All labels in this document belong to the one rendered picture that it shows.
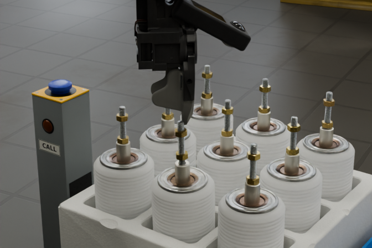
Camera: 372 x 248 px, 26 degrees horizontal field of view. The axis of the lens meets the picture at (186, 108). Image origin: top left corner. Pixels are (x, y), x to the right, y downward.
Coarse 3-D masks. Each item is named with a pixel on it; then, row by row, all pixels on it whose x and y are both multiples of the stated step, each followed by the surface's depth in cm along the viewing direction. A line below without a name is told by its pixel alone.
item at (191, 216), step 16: (208, 176) 122; (160, 192) 118; (208, 192) 118; (160, 208) 119; (176, 208) 117; (192, 208) 117; (208, 208) 119; (160, 224) 120; (176, 224) 118; (192, 224) 118; (208, 224) 120; (192, 240) 120
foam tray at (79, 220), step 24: (360, 192) 132; (72, 216) 127; (96, 216) 125; (144, 216) 125; (216, 216) 127; (336, 216) 125; (360, 216) 132; (72, 240) 129; (96, 240) 126; (120, 240) 122; (144, 240) 119; (168, 240) 119; (216, 240) 120; (288, 240) 120; (312, 240) 119; (336, 240) 125; (360, 240) 134
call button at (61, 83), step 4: (56, 80) 138; (60, 80) 138; (64, 80) 138; (68, 80) 138; (48, 84) 137; (52, 84) 136; (56, 84) 136; (60, 84) 136; (64, 84) 136; (68, 84) 136; (52, 88) 136; (56, 88) 135; (60, 88) 135; (64, 88) 136; (68, 88) 136; (52, 92) 137; (56, 92) 136; (60, 92) 136; (64, 92) 136
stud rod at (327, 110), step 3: (327, 93) 129; (330, 93) 129; (327, 96) 129; (330, 96) 129; (327, 99) 129; (330, 99) 129; (327, 108) 130; (330, 108) 130; (327, 111) 130; (330, 111) 130; (327, 114) 130; (330, 114) 131; (324, 117) 131; (327, 117) 131; (324, 120) 131; (327, 120) 131
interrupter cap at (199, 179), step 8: (168, 168) 123; (192, 168) 123; (160, 176) 121; (168, 176) 121; (192, 176) 121; (200, 176) 121; (160, 184) 119; (168, 184) 119; (176, 184) 119; (184, 184) 119; (192, 184) 119; (200, 184) 119; (176, 192) 117; (184, 192) 117; (192, 192) 117
